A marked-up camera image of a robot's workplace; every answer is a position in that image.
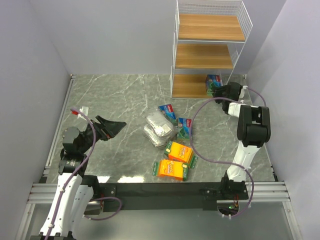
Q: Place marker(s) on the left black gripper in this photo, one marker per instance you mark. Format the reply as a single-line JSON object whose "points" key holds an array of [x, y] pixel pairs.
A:
{"points": [[100, 130]]}

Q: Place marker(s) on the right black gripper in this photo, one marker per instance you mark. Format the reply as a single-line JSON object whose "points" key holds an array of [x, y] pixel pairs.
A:
{"points": [[220, 91]]}

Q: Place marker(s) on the blue green sponge pack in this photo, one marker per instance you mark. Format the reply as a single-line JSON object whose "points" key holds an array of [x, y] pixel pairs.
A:
{"points": [[169, 113], [184, 125], [212, 82]]}

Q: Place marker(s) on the blue green sponge pack back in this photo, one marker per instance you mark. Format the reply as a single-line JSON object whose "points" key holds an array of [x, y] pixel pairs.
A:
{"points": [[169, 113]]}

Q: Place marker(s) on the orange sponge pack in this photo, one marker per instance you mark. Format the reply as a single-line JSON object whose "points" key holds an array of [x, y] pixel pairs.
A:
{"points": [[178, 152], [170, 168]]}

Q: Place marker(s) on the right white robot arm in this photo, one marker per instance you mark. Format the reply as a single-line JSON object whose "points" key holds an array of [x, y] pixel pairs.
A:
{"points": [[253, 131]]}

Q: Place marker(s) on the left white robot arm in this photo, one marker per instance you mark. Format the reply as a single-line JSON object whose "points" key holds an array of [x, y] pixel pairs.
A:
{"points": [[74, 188]]}

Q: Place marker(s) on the black base bar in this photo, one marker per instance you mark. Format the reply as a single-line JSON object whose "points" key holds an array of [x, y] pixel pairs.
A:
{"points": [[172, 196]]}

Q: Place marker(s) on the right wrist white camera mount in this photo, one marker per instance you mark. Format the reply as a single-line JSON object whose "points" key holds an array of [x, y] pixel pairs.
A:
{"points": [[244, 95]]}

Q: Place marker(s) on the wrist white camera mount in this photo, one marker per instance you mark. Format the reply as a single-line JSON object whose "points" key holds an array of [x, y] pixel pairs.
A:
{"points": [[244, 95], [84, 110]]}

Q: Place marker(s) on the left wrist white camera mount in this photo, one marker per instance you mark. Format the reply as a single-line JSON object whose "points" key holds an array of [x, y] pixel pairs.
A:
{"points": [[84, 110]]}

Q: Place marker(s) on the white wire wooden shelf rack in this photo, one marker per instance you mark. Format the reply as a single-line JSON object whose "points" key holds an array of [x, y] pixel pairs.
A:
{"points": [[209, 37]]}

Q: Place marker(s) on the aluminium frame rail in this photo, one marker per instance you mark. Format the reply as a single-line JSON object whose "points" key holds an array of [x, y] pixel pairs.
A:
{"points": [[43, 193]]}

